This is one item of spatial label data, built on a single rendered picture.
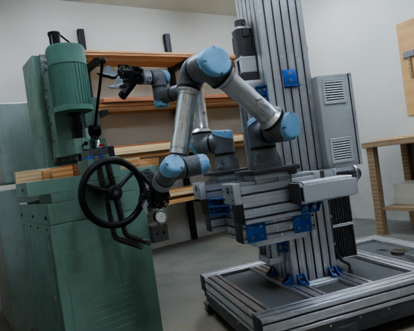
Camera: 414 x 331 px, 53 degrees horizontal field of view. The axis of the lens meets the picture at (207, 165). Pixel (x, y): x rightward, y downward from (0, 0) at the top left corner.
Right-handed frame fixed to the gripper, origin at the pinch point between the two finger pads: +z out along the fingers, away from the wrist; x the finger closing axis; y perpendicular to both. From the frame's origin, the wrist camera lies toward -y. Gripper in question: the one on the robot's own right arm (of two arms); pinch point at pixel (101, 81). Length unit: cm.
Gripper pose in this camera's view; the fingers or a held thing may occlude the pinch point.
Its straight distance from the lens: 206.7
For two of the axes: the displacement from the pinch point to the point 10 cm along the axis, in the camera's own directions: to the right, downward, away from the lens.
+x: 5.3, 5.7, -6.3
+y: 2.5, -8.1, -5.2
